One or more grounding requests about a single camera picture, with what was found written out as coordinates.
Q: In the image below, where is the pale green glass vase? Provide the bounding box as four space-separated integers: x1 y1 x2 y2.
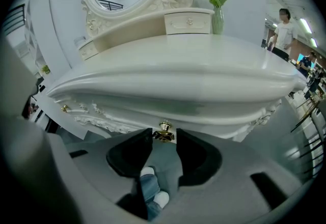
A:
211 7 226 35

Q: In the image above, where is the small white tabletop drawer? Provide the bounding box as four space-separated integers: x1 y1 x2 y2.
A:
164 11 212 36
78 39 99 61

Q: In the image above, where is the white dressing table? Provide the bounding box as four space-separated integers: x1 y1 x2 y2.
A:
46 8 308 144

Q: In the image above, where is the black metal railing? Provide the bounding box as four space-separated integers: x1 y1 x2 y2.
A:
2 3 26 37

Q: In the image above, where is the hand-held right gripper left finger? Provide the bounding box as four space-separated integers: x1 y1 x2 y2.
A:
106 128 154 178

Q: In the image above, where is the person's white shoe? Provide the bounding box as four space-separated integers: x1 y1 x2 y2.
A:
140 166 155 177
152 190 170 210

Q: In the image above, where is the large gold drawer knob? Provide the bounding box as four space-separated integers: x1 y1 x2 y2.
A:
152 121 175 143

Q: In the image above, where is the chair with black legs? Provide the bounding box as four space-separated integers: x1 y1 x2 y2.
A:
289 97 326 183

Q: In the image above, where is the white carved dressing table drawer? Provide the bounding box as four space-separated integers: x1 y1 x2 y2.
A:
72 99 282 143

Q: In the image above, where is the person's leg in blue jeans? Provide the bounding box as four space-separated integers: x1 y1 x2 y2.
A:
139 173 164 221

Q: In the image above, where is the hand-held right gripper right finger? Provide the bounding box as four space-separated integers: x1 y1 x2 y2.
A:
175 128 223 188

